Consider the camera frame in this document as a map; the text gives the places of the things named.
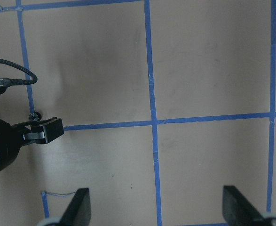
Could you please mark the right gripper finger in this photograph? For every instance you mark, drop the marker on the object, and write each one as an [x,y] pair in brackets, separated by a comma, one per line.
[238,211]
[78,212]

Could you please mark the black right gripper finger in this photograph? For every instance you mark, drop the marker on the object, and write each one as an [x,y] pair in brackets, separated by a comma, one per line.
[39,132]

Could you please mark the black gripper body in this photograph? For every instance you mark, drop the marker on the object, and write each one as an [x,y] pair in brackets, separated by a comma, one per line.
[9,145]

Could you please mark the small black bearing gear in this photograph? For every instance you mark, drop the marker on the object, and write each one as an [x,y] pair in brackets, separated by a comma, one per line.
[35,116]

